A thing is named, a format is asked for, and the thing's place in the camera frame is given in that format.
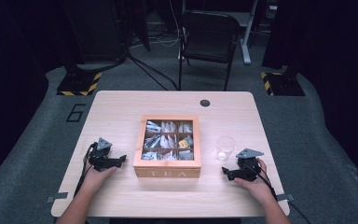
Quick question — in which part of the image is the wooden tea box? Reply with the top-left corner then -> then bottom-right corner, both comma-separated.
132,115 -> 202,179

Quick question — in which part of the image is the dark curtain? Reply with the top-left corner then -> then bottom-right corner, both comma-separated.
0,0 -> 49,191
295,0 -> 358,175

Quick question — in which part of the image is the clear glass cup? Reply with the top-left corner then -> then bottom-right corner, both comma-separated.
215,135 -> 238,162

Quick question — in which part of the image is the grey tape strip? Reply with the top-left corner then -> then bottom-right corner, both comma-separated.
276,193 -> 295,203
46,191 -> 69,204

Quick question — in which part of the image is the white desk leg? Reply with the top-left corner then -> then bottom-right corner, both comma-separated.
241,0 -> 259,65

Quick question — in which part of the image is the person's right hand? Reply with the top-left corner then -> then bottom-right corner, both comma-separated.
233,158 -> 276,204

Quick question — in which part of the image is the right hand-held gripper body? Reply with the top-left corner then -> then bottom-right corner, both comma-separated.
236,147 -> 265,182

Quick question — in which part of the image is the black folding chair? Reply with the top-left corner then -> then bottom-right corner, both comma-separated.
177,10 -> 242,91

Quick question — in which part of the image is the black equipment cabinet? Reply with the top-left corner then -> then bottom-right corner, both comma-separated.
60,0 -> 131,64

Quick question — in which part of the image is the black floor cable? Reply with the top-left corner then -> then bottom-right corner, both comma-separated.
127,54 -> 179,91

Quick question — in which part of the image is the black stand base striped edge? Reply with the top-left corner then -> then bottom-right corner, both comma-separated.
260,66 -> 306,97
56,60 -> 103,97

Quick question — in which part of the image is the heap of assorted tea packets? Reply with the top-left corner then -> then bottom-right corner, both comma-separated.
141,119 -> 195,161

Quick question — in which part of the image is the white floor cable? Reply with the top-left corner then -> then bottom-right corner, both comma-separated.
155,0 -> 183,49

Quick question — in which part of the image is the person's left hand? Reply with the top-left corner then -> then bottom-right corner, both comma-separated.
81,160 -> 118,190

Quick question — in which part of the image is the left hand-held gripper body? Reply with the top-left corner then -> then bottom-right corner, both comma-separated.
88,137 -> 119,173

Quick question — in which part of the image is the right hand-held gripper cable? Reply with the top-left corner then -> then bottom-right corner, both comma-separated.
245,161 -> 312,224

